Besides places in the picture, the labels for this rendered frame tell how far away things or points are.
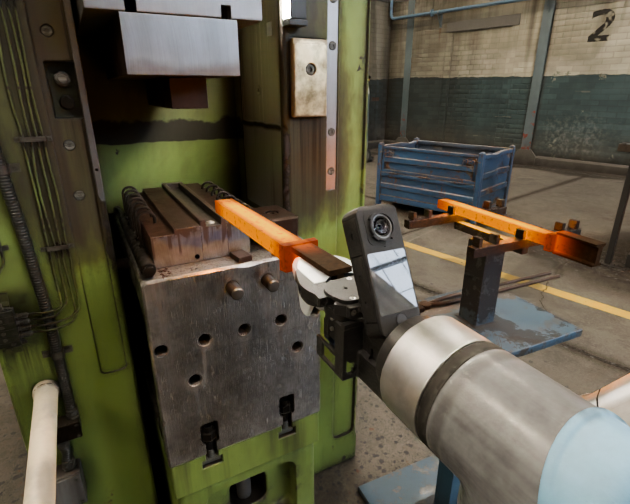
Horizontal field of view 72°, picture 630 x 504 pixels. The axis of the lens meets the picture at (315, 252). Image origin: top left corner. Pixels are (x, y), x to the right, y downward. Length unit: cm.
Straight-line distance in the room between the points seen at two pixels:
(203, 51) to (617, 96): 757
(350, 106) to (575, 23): 739
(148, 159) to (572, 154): 756
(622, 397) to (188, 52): 78
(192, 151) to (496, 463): 121
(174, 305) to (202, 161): 61
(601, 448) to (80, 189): 93
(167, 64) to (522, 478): 78
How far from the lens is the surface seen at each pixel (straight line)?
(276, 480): 135
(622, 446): 29
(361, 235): 36
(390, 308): 37
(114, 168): 134
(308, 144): 111
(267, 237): 58
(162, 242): 89
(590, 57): 830
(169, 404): 99
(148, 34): 86
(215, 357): 96
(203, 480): 116
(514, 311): 125
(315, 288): 42
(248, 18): 91
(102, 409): 122
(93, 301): 108
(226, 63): 88
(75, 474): 126
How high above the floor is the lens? 125
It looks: 21 degrees down
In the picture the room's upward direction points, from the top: straight up
